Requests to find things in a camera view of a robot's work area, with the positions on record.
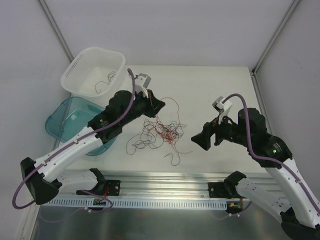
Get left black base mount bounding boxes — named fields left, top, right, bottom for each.
left=76, top=176, right=121, bottom=196

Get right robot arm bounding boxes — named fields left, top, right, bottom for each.
left=191, top=108, right=320, bottom=240

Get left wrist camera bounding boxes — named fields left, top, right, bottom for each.
left=135, top=73, right=152, bottom=96

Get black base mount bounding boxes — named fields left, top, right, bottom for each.
left=208, top=182, right=233, bottom=199
left=76, top=176, right=121, bottom=196

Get left aluminium frame post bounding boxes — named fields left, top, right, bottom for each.
left=37, top=0, right=74, bottom=63

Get aluminium rail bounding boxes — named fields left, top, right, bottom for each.
left=31, top=169, right=286, bottom=201

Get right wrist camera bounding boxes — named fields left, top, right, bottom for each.
left=212, top=96, right=232, bottom=124

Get black wire in basket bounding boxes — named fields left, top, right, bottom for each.
left=94, top=70, right=117, bottom=95

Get aluminium frame post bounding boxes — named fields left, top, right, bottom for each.
left=37, top=0, right=74, bottom=63
left=251, top=0, right=302, bottom=77

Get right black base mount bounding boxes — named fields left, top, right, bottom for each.
left=208, top=182, right=233, bottom=199

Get right aluminium frame post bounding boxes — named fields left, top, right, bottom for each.
left=251, top=0, right=302, bottom=77

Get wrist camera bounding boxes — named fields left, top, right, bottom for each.
left=212, top=96, right=232, bottom=124
left=135, top=73, right=152, bottom=96

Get white plastic basket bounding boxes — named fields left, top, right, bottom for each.
left=60, top=47, right=126, bottom=107

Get teal transparent plastic bin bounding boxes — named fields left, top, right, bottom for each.
left=45, top=96, right=104, bottom=143

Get red black wires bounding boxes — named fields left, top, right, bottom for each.
left=125, top=96, right=194, bottom=167

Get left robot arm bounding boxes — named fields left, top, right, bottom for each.
left=20, top=89, right=166, bottom=205

